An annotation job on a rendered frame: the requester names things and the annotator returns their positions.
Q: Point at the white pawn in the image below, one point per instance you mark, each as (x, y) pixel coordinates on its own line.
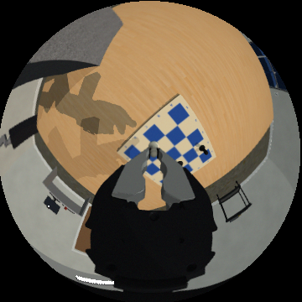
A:
(153, 145)

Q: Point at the blue and cream chessboard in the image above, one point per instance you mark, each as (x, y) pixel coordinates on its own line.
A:
(179, 133)

